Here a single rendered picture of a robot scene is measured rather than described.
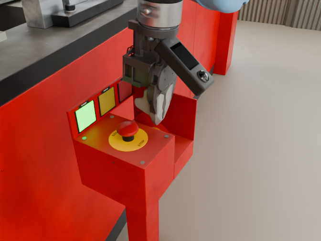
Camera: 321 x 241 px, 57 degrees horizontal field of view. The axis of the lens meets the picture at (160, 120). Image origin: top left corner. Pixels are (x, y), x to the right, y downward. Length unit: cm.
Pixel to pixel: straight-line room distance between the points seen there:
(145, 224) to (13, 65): 45
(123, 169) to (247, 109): 172
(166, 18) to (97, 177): 31
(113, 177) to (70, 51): 33
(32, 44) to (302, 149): 157
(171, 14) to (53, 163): 47
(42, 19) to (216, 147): 124
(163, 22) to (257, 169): 130
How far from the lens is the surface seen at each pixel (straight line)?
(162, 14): 49
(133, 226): 78
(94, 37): 83
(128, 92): 66
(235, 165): 168
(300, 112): 226
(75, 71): 77
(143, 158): 51
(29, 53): 71
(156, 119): 60
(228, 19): 245
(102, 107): 60
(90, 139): 56
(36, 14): 86
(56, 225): 89
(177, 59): 51
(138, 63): 54
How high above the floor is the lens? 112
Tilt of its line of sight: 35 degrees down
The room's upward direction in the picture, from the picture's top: straight up
